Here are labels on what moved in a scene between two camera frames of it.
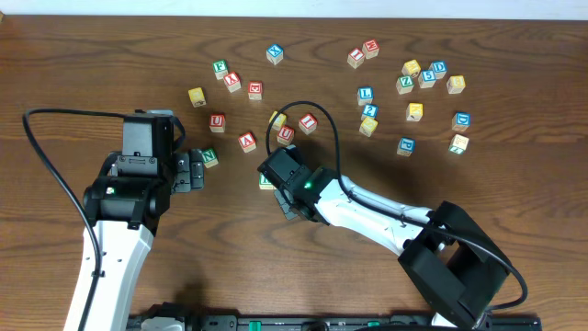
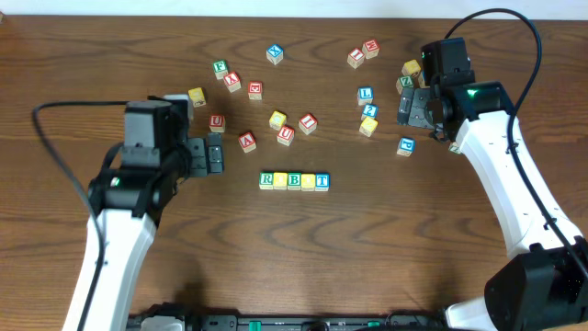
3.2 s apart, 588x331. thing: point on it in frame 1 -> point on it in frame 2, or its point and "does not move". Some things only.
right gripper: [285, 203] -> [424, 108]
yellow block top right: [411, 67] does not move
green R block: [265, 184] does not move
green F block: [220, 68] does not move
